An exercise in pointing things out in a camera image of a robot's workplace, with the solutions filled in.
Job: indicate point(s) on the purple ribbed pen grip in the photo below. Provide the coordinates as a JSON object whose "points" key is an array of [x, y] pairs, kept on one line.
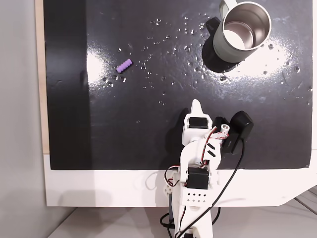
{"points": [[124, 66]]}

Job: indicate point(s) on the black webcam box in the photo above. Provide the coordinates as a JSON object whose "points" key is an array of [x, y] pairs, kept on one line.
{"points": [[241, 129]]}

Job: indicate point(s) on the black rubber mat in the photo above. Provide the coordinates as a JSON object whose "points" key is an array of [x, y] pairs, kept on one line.
{"points": [[148, 124]]}

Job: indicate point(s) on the pale green steel mug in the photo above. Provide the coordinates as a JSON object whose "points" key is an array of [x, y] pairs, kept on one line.
{"points": [[223, 47]]}

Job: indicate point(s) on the black camera clamp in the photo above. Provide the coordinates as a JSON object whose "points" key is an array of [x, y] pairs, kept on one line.
{"points": [[219, 121]]}

